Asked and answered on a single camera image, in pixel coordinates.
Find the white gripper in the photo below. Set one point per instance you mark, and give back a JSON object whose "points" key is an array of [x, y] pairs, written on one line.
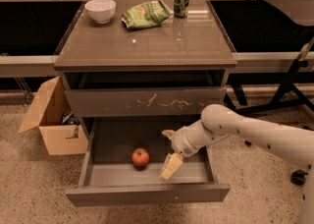
{"points": [[181, 141]]}

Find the red apple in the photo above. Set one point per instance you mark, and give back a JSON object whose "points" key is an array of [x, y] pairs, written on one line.
{"points": [[140, 157]]}

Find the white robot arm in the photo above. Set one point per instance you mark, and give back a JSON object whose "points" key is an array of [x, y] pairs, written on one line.
{"points": [[218, 122]]}

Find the scratched grey top drawer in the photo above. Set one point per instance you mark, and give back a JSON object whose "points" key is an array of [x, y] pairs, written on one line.
{"points": [[142, 101]]}

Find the open grey middle drawer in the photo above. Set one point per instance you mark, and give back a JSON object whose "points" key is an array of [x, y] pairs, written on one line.
{"points": [[108, 176]]}

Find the grey drawer cabinet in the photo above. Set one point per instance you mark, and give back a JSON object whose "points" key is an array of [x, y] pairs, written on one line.
{"points": [[181, 52]]}

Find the open cardboard box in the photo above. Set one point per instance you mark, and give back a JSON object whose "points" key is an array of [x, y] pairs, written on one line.
{"points": [[45, 113]]}

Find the black office chair base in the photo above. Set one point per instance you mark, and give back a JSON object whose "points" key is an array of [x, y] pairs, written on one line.
{"points": [[298, 177]]}

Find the black table stand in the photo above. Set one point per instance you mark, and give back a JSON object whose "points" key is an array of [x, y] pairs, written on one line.
{"points": [[286, 85]]}

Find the green chip bag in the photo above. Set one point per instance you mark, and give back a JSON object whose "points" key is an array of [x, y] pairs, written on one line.
{"points": [[148, 14]]}

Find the white ceramic bowl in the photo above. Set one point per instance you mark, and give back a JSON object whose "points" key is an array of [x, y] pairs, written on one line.
{"points": [[101, 11]]}

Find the green soda can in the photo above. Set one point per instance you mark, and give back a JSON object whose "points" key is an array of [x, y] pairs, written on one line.
{"points": [[180, 8]]}

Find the dark side table top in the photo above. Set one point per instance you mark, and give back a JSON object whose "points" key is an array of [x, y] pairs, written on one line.
{"points": [[299, 11]]}

